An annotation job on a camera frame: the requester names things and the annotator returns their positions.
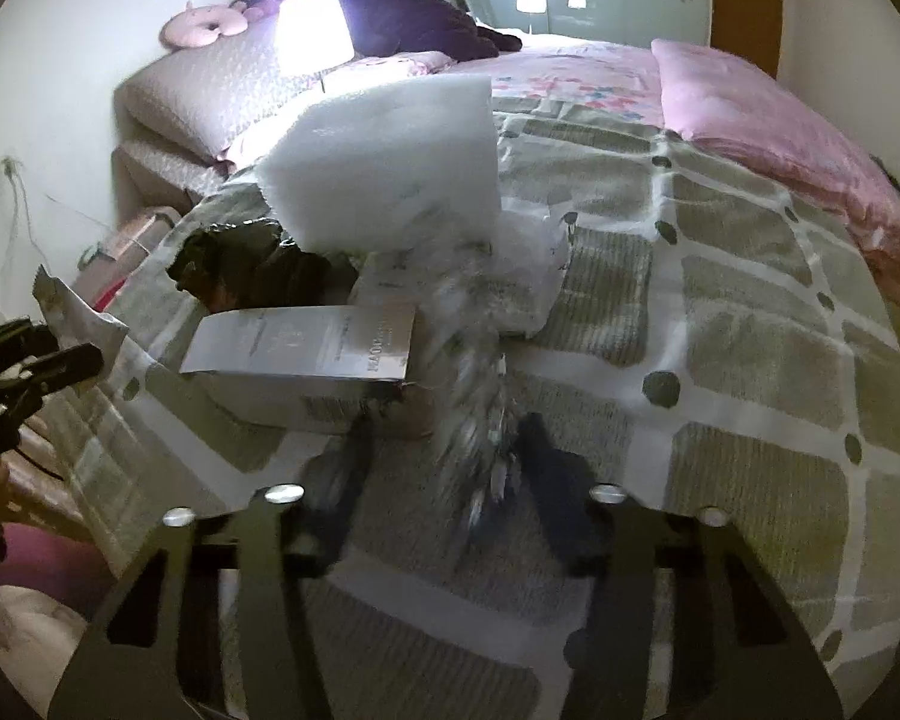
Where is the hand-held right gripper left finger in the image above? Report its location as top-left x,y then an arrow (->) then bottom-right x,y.
49,431 -> 376,720

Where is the dark purple plush toy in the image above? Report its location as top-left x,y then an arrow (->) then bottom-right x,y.
328,0 -> 524,61

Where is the clear plastic bag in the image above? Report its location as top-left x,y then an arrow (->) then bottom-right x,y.
345,210 -> 575,338

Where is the wooden door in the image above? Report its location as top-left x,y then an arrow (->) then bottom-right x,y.
709,0 -> 787,80

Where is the green checkered blanket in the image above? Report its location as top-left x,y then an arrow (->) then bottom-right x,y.
67,94 -> 900,720

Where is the lit table lamp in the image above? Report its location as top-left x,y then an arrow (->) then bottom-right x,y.
274,0 -> 356,91

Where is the white cat print plastic bag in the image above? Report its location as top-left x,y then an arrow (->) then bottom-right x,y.
259,75 -> 503,252

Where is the pink box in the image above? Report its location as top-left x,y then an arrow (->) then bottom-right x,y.
71,206 -> 181,312

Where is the clear plastic wrap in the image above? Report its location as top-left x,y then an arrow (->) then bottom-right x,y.
412,240 -> 530,563

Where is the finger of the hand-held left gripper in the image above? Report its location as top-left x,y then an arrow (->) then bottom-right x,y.
0,343 -> 106,410
0,317 -> 59,380

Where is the patterned mattress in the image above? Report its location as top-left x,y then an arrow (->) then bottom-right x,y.
111,141 -> 230,222

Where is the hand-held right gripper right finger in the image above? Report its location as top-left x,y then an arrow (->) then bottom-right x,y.
514,412 -> 848,720

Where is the pink neck pillow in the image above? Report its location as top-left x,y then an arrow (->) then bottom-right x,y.
160,1 -> 248,50

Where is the black plastic bag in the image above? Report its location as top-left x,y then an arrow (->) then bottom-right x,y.
166,217 -> 361,312

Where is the patterned pillow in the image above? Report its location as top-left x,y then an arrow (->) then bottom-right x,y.
116,37 -> 451,162

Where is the pink quilt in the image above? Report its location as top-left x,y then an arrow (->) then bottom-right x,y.
651,37 -> 900,361

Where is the white cardboard box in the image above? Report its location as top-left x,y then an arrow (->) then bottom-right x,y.
180,304 -> 440,440

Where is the pink floral bedsheet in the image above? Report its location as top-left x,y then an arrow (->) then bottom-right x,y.
390,34 -> 665,128

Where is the wall cable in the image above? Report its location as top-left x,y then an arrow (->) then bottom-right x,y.
0,154 -> 113,241

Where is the magenta cloth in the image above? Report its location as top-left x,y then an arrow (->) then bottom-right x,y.
0,525 -> 117,616

